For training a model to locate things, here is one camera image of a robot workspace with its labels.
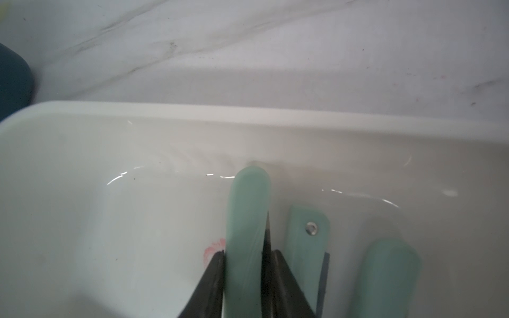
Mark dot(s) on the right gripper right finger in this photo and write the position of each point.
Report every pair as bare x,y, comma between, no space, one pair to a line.
281,294

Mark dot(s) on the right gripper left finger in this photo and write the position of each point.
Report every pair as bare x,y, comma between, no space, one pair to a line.
207,299

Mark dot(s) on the mint knife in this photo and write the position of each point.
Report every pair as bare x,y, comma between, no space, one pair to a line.
387,280
247,211
306,241

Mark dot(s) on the white storage box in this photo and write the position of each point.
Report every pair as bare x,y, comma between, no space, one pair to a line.
107,208

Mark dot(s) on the dark teal storage box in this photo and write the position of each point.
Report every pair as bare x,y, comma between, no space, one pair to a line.
17,82

